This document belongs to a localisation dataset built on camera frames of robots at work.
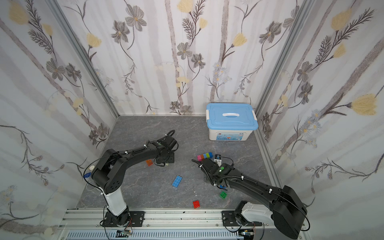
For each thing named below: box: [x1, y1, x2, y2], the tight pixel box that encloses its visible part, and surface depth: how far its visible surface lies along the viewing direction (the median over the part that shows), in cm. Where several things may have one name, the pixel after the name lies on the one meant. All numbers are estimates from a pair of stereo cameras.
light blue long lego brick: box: [172, 175, 183, 188], surface depth 88 cm
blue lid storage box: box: [206, 103, 259, 141], surface depth 100 cm
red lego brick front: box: [193, 200, 201, 209], surface depth 80 cm
